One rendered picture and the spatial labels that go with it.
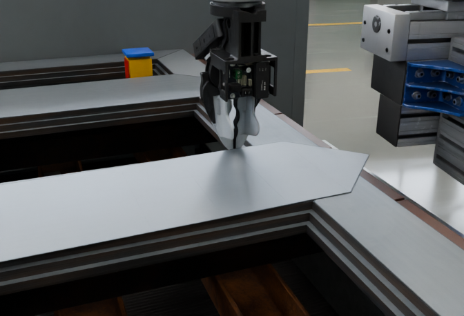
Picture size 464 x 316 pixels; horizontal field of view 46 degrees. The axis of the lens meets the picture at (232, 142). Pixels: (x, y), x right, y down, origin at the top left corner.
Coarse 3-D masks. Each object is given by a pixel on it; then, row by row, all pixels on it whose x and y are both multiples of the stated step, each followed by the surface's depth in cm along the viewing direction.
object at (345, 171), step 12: (288, 144) 80; (300, 144) 80; (312, 156) 76; (324, 156) 76; (336, 156) 76; (324, 168) 72; (336, 168) 72; (348, 168) 72; (360, 168) 72; (336, 180) 69; (348, 180) 69
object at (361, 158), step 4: (344, 152) 77; (348, 152) 77; (352, 152) 77; (356, 152) 77; (348, 156) 76; (352, 156) 76; (356, 156) 76; (360, 156) 76; (364, 156) 76; (368, 156) 76; (356, 160) 75; (360, 160) 75; (364, 160) 75; (364, 164) 74
